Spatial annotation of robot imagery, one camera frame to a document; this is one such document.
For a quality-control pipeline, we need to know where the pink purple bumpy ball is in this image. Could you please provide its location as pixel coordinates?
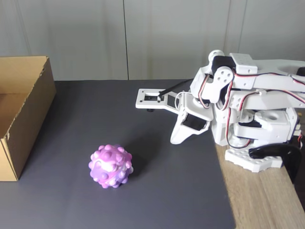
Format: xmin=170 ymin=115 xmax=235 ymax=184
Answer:
xmin=88 ymin=144 xmax=134 ymax=189

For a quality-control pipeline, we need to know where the brown cardboard box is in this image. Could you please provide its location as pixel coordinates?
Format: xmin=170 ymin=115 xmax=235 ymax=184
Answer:
xmin=0 ymin=56 xmax=57 ymax=182

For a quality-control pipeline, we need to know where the dark grey table mat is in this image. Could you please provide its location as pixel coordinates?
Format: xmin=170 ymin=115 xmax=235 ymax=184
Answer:
xmin=0 ymin=80 xmax=236 ymax=229

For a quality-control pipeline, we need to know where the black table clamp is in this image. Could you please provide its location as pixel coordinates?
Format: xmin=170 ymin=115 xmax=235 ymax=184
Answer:
xmin=248 ymin=144 xmax=302 ymax=184

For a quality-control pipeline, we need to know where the thin white cable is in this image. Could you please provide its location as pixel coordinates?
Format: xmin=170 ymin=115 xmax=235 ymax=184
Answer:
xmin=174 ymin=91 xmax=191 ymax=108

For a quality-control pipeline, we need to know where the black camera cable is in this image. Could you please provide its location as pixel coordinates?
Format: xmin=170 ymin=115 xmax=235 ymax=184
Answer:
xmin=158 ymin=79 xmax=194 ymax=99

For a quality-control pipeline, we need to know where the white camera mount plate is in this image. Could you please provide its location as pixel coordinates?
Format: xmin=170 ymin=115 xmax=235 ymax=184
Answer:
xmin=135 ymin=88 xmax=184 ymax=115

